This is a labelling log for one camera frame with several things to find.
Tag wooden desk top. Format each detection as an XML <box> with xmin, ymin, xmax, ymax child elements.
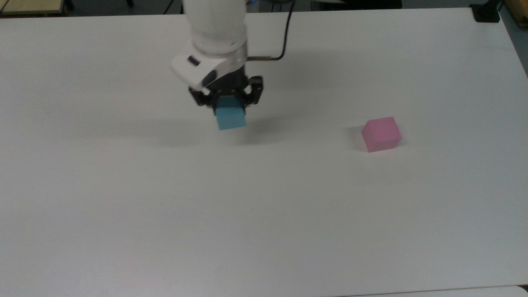
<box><xmin>0</xmin><ymin>0</ymin><xmax>66</xmax><ymax>15</ymax></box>

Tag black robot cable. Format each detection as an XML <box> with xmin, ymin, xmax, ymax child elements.
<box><xmin>247</xmin><ymin>0</ymin><xmax>296</xmax><ymax>62</ymax></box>

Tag blue cube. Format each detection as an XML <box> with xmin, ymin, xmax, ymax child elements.
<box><xmin>215</xmin><ymin>97</ymin><xmax>247</xmax><ymax>131</ymax></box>

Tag pink cube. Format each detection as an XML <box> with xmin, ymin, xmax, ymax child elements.
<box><xmin>361</xmin><ymin>116</ymin><xmax>402</xmax><ymax>153</ymax></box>

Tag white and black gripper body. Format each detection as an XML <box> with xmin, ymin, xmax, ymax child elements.
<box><xmin>170</xmin><ymin>51</ymin><xmax>251</xmax><ymax>94</ymax></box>

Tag black tripod legs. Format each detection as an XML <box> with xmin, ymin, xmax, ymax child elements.
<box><xmin>163</xmin><ymin>0</ymin><xmax>186</xmax><ymax>15</ymax></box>

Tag wooden crate edge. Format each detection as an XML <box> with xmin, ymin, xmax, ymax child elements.
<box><xmin>503</xmin><ymin>0</ymin><xmax>528</xmax><ymax>28</ymax></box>

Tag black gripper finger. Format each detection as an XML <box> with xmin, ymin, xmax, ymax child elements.
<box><xmin>189</xmin><ymin>87</ymin><xmax>218</xmax><ymax>116</ymax></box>
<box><xmin>241</xmin><ymin>75</ymin><xmax>265</xmax><ymax>114</ymax></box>

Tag black stand base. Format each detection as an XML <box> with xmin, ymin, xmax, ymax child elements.
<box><xmin>471</xmin><ymin>0</ymin><xmax>502</xmax><ymax>23</ymax></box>

